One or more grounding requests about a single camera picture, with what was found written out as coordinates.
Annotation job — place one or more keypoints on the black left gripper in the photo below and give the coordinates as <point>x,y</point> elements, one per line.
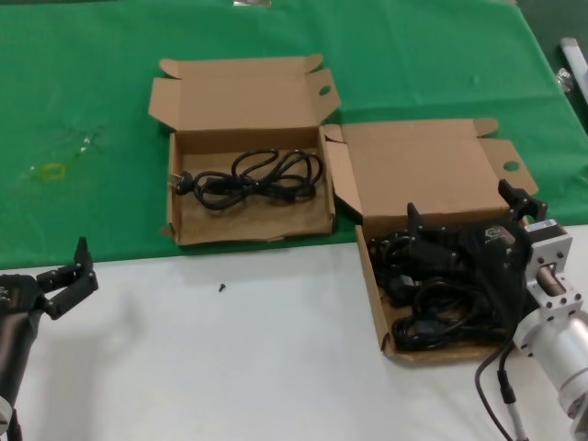
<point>16,296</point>

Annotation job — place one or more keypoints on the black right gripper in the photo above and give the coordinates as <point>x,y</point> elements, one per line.
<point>498,259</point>

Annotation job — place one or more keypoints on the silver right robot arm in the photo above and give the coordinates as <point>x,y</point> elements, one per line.
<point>556,312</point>

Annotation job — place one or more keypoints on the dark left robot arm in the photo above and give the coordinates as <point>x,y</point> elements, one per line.
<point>11,358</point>

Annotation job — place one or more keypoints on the cardboard box with round hole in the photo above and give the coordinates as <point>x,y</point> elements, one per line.
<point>243,96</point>

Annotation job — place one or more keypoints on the yellow rubber band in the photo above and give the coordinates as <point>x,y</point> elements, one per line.
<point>53,171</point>

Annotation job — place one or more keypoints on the clear plastic scrap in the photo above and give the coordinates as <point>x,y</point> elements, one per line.
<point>87,142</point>

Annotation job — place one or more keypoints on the small clear plastic bag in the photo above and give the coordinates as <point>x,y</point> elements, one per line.
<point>564,79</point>

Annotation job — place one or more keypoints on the white tube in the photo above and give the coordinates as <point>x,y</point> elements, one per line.
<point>576,64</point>

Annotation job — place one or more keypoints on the green tablecloth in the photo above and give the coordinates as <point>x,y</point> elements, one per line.
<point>69,69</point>

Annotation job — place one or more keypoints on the silver metal object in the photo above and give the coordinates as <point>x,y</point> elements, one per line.
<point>250,3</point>

